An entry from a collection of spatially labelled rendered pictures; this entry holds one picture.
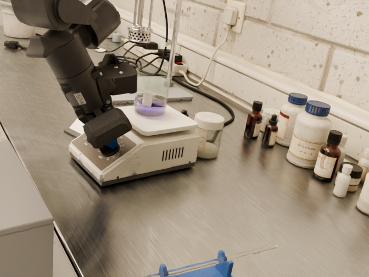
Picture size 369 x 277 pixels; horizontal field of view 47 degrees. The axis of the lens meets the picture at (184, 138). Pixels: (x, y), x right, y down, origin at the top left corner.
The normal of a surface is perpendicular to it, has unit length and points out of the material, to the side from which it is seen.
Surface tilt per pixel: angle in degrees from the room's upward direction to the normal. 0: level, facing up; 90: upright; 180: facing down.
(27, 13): 109
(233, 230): 0
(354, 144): 90
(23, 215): 5
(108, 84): 77
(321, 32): 90
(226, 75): 90
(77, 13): 86
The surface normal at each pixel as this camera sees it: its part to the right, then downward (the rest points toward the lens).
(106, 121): -0.27, -0.73
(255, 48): -0.84, 0.09
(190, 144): 0.60, 0.39
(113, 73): 0.08, -0.83
